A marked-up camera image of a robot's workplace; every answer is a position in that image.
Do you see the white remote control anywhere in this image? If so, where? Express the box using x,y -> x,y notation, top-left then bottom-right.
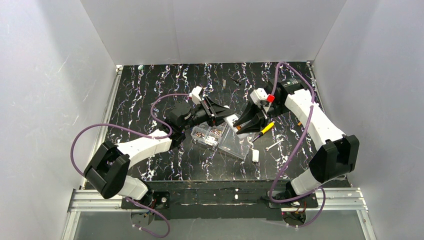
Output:
224,113 -> 249,139

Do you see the white battery cover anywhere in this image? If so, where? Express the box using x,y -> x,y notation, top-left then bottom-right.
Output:
252,149 -> 260,163

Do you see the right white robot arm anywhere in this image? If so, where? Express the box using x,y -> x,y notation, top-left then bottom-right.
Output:
231,77 -> 360,200

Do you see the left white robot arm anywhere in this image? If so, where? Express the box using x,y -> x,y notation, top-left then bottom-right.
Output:
83,96 -> 235,201

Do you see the clear plastic parts box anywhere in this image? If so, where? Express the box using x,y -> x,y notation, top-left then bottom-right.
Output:
190,123 -> 255,160

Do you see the small silver wrench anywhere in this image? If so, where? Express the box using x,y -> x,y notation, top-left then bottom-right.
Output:
265,139 -> 285,152

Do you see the yellow handled screwdriver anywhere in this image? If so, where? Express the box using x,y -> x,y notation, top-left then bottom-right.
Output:
252,121 -> 275,143

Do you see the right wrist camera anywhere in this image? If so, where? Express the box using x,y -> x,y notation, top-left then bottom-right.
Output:
249,88 -> 275,106

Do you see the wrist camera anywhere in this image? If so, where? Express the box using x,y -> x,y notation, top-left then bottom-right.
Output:
189,86 -> 204,105
249,88 -> 275,106

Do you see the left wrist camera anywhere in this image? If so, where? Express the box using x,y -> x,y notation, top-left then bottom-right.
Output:
189,86 -> 204,105

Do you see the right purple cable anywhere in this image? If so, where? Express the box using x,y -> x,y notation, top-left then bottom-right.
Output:
268,61 -> 327,229

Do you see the purple cable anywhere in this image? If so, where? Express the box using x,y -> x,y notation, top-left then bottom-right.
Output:
70,93 -> 191,239
268,61 -> 327,229

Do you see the aluminium frame rail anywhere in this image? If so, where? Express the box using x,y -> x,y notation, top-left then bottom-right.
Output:
295,187 -> 369,211

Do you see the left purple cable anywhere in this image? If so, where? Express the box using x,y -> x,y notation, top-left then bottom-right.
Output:
70,93 -> 191,239

